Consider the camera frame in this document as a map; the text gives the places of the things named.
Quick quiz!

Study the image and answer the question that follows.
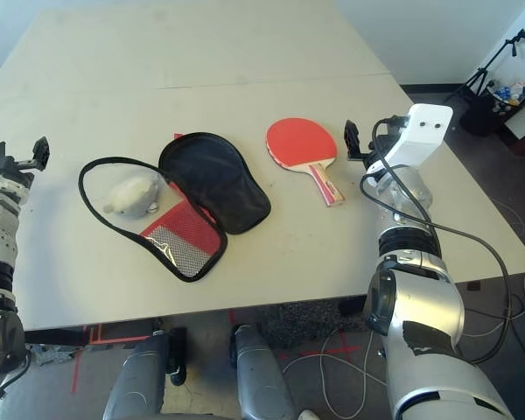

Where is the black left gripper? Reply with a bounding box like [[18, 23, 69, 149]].
[[0, 136, 51, 188]]

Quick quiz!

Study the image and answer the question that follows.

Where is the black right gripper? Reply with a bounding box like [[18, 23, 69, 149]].
[[343, 114, 411, 174]]

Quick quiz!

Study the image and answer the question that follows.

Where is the red ping-pong paddle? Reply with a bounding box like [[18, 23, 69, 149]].
[[265, 116, 347, 208]]

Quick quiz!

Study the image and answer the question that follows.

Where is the white blue plush keychain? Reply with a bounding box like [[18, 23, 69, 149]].
[[102, 173, 163, 219]]

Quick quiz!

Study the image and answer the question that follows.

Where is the red black paddle case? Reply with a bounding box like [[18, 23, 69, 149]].
[[78, 130, 272, 284]]

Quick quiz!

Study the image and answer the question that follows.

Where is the black bin with bottles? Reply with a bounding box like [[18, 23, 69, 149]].
[[458, 80, 525, 137]]

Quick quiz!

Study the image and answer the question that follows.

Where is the black tripod stand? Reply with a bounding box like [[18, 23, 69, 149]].
[[445, 28, 525, 106]]

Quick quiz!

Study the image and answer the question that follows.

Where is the dark speckled floor rug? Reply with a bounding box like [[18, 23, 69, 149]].
[[257, 297, 369, 351]]

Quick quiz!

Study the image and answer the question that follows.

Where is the grey speckled carpet piece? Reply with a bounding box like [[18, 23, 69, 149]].
[[25, 343, 78, 368]]

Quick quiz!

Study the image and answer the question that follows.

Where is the red floor tape cross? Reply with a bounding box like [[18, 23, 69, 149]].
[[301, 332, 361, 360]]

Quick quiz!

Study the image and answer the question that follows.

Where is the red floor tape line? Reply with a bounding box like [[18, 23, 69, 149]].
[[71, 322, 155, 394]]

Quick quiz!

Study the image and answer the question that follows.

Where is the grey robot left leg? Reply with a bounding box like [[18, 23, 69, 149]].
[[102, 327, 189, 420]]

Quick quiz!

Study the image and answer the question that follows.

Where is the grey robot leg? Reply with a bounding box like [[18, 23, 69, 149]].
[[102, 327, 189, 420], [229, 323, 298, 420]]

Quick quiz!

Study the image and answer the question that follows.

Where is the grey robot right leg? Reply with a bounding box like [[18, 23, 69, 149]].
[[229, 323, 298, 420]]

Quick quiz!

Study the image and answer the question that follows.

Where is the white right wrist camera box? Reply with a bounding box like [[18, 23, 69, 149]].
[[367, 103, 454, 174]]

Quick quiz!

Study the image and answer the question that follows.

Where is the white floor cable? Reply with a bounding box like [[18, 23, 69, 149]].
[[283, 331, 387, 415]]

